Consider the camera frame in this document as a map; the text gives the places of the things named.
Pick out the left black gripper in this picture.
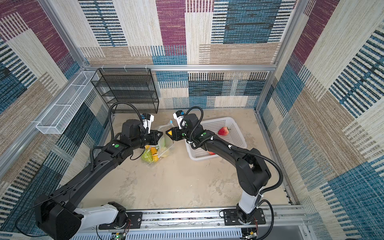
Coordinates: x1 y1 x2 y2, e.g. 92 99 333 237
131 130 164 152

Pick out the orange carrot toy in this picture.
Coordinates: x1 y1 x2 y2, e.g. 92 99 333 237
150 147 158 155

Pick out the clear zip top bag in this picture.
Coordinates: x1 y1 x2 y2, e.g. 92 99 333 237
141 121 174 165

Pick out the small yellow fruit toy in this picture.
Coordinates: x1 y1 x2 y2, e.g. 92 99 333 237
152 155 159 163

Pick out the green apple toy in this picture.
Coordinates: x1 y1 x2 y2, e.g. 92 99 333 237
141 151 153 163

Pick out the white plastic basket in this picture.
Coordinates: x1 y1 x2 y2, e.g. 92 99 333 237
184 116 248 162

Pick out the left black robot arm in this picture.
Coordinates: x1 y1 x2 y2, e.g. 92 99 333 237
29 102 163 240

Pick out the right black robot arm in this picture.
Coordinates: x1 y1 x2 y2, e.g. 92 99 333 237
167 106 284 225

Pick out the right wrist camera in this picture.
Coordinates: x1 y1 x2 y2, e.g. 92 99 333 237
173 110 185 129

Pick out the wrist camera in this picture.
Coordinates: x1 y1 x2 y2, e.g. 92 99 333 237
141 113 155 133
173 110 185 129

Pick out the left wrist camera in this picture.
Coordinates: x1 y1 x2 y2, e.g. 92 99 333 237
141 113 155 133

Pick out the black wire shelf rack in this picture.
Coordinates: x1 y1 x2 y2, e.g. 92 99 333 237
91 68 159 114

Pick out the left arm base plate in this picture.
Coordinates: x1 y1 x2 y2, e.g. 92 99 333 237
98 212 143 230

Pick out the white wire mesh tray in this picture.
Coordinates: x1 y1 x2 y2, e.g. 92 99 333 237
36 71 95 135

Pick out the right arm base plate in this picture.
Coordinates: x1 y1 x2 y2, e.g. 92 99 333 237
219 208 266 226

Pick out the aluminium rail frame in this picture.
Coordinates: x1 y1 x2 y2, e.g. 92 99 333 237
71 204 316 240

